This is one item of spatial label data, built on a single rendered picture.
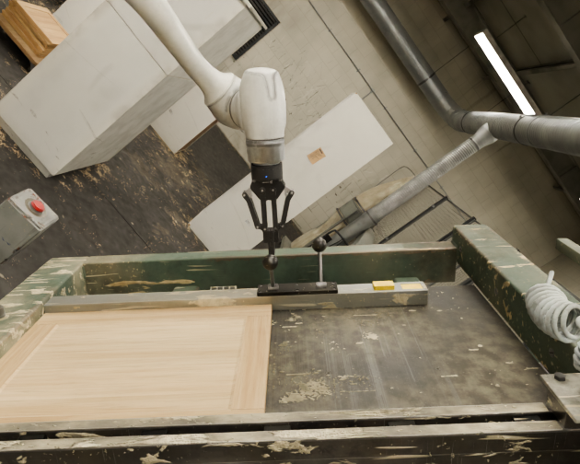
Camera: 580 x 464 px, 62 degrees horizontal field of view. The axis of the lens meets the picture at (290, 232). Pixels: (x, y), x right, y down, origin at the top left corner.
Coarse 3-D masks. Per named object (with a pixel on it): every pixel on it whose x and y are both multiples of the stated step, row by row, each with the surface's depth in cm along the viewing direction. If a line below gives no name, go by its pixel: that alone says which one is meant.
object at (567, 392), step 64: (576, 384) 71; (0, 448) 69; (64, 448) 69; (128, 448) 69; (192, 448) 69; (256, 448) 69; (320, 448) 69; (384, 448) 69; (448, 448) 69; (512, 448) 69; (576, 448) 69
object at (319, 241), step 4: (316, 240) 120; (320, 240) 120; (324, 240) 121; (312, 244) 121; (316, 244) 120; (320, 244) 120; (324, 244) 120; (312, 248) 121; (316, 248) 120; (320, 248) 120; (324, 248) 120; (320, 252) 121; (320, 256) 121; (320, 260) 120; (320, 264) 120; (320, 268) 120; (320, 272) 120; (320, 276) 120; (320, 280) 119; (316, 284) 119; (320, 284) 119; (324, 284) 119
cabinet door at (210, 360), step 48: (48, 336) 109; (96, 336) 108; (144, 336) 107; (192, 336) 106; (240, 336) 106; (0, 384) 93; (48, 384) 92; (96, 384) 92; (144, 384) 91; (192, 384) 90; (240, 384) 89
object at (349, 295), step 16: (256, 288) 122; (352, 288) 120; (368, 288) 119; (400, 288) 119; (48, 304) 119; (64, 304) 119; (80, 304) 119; (96, 304) 119; (112, 304) 119; (128, 304) 119; (144, 304) 119; (160, 304) 119; (176, 304) 119; (192, 304) 119; (208, 304) 119; (224, 304) 119; (240, 304) 119; (256, 304) 119; (272, 304) 119; (288, 304) 119; (304, 304) 119; (320, 304) 119; (336, 304) 119; (352, 304) 119; (368, 304) 119; (384, 304) 119; (400, 304) 119; (416, 304) 119
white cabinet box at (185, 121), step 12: (192, 96) 558; (180, 108) 562; (192, 108) 561; (204, 108) 560; (156, 120) 567; (168, 120) 566; (180, 120) 566; (192, 120) 565; (204, 120) 564; (216, 120) 585; (168, 132) 570; (180, 132) 569; (192, 132) 568; (204, 132) 608; (168, 144) 574; (180, 144) 573
